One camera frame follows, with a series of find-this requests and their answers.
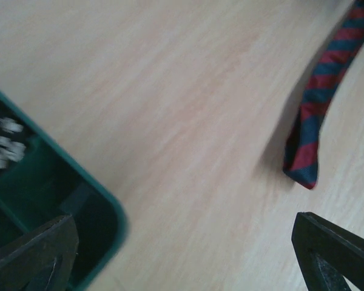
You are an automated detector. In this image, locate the red navy striped tie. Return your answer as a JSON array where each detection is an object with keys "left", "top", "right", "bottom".
[{"left": 283, "top": 1, "right": 364, "bottom": 190}]

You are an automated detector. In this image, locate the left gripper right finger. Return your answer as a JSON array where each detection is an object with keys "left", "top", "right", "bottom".
[{"left": 291, "top": 212, "right": 364, "bottom": 290}]

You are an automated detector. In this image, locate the green compartment tray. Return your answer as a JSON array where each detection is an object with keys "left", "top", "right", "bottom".
[{"left": 0, "top": 92, "right": 128, "bottom": 290}]

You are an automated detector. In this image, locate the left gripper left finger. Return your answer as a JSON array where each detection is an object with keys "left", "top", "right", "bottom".
[{"left": 0, "top": 215, "right": 79, "bottom": 290}]

